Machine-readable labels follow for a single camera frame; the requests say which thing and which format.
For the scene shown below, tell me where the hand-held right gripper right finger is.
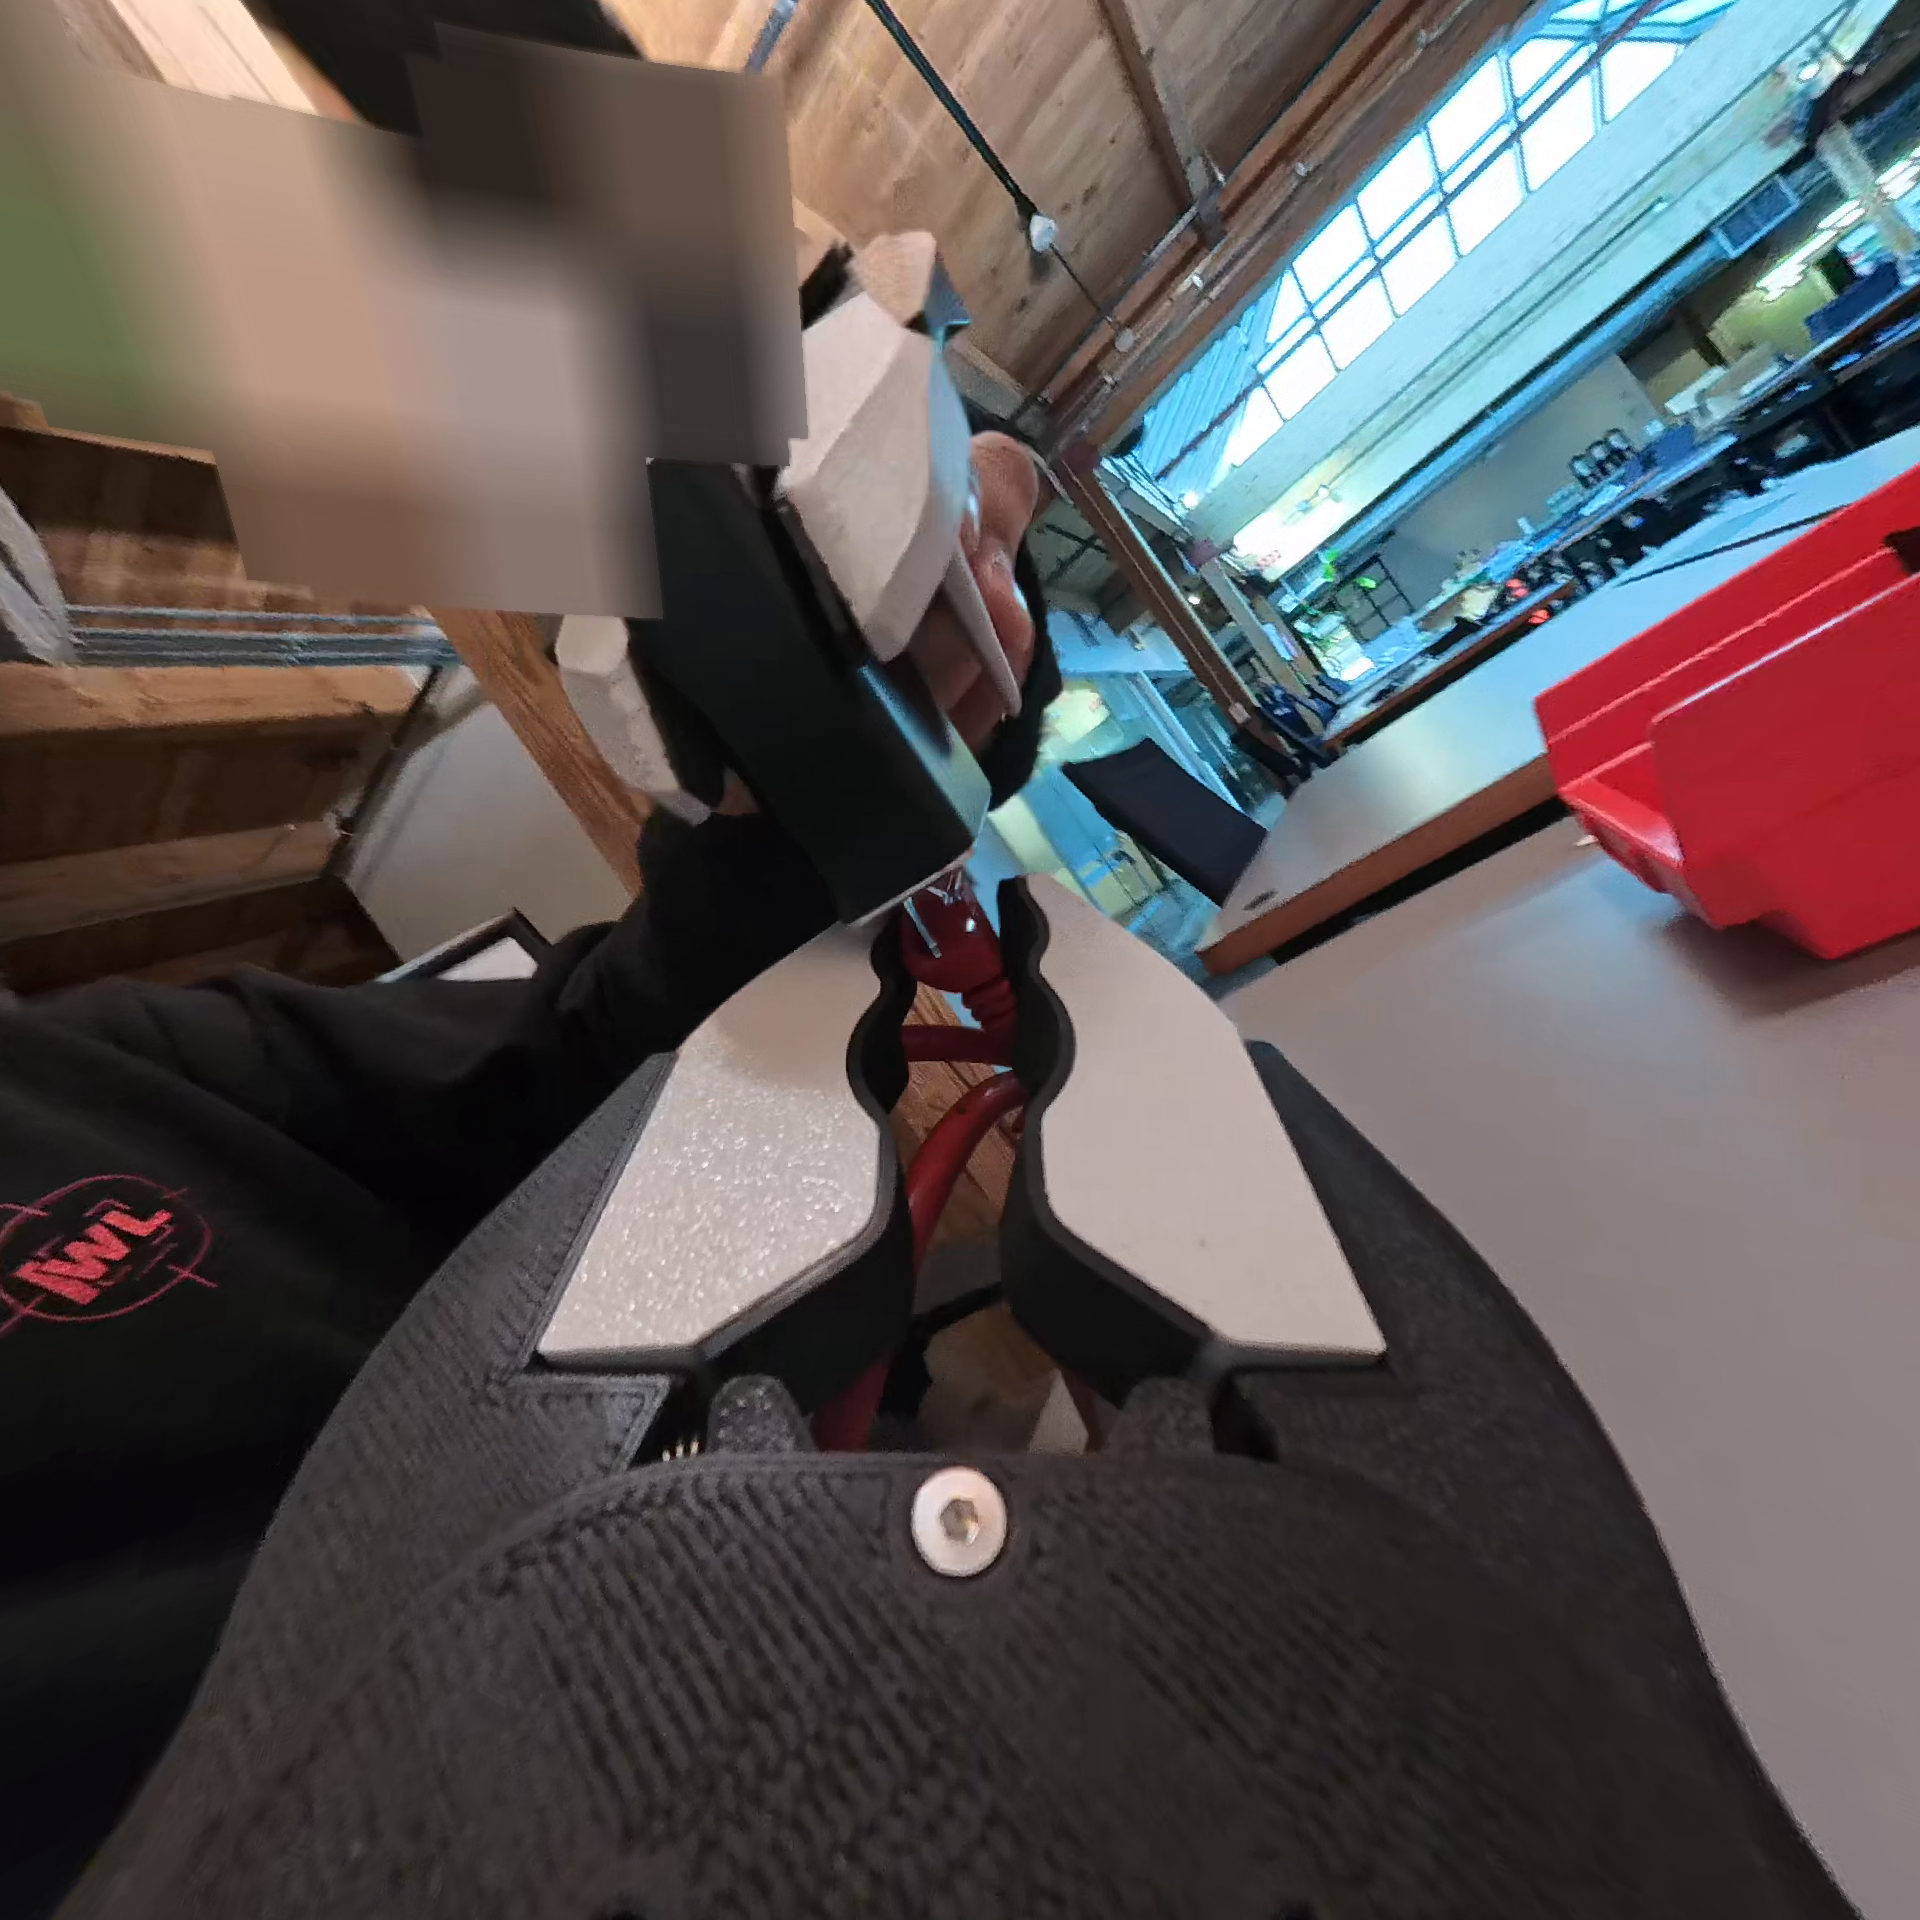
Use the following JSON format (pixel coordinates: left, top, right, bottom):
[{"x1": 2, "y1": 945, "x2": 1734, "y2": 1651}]
[{"x1": 998, "y1": 879, "x2": 1390, "y2": 1422}]

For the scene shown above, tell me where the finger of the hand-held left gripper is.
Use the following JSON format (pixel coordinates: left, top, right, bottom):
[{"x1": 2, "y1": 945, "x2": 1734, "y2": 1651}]
[
  {"x1": 777, "y1": 315, "x2": 1030, "y2": 720},
  {"x1": 555, "y1": 613, "x2": 719, "y2": 831}
]

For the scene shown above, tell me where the white desk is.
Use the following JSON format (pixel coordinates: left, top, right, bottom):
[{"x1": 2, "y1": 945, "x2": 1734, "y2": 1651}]
[{"x1": 1199, "y1": 427, "x2": 1920, "y2": 976}]

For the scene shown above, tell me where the black port adapter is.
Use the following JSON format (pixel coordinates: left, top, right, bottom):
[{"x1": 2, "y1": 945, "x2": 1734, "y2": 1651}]
[{"x1": 645, "y1": 458, "x2": 995, "y2": 928}]

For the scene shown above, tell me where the wooden post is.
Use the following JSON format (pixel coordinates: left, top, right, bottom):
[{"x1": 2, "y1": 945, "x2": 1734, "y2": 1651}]
[{"x1": 433, "y1": 608, "x2": 671, "y2": 903}]

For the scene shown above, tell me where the red plastic bin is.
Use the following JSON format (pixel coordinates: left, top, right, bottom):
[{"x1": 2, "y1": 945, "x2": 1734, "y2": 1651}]
[{"x1": 1535, "y1": 464, "x2": 1920, "y2": 963}]

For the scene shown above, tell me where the person's black sweatshirt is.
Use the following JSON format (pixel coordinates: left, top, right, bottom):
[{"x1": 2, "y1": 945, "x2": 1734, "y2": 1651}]
[{"x1": 0, "y1": 961, "x2": 677, "y2": 1920}]

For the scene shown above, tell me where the red ethernet cable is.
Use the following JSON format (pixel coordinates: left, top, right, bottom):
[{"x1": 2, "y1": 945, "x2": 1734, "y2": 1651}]
[{"x1": 816, "y1": 885, "x2": 1040, "y2": 1457}]

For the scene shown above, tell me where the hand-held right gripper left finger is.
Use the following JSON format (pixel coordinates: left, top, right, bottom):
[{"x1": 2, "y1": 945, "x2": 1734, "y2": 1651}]
[{"x1": 538, "y1": 931, "x2": 922, "y2": 1422}]

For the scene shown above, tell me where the person's left forearm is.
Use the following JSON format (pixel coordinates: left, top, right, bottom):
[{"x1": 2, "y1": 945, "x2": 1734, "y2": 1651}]
[{"x1": 555, "y1": 779, "x2": 849, "y2": 1089}]

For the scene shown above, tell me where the black office chair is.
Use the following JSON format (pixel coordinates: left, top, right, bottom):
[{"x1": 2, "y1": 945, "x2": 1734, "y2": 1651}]
[{"x1": 1070, "y1": 744, "x2": 1274, "y2": 906}]

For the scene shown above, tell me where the black framed wall sign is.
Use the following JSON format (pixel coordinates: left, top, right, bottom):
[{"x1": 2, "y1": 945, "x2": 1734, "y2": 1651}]
[{"x1": 376, "y1": 907, "x2": 561, "y2": 987}]

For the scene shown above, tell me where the person's left hand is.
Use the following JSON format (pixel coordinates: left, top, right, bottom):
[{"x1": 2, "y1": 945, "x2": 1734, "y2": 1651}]
[{"x1": 907, "y1": 433, "x2": 1053, "y2": 755}]

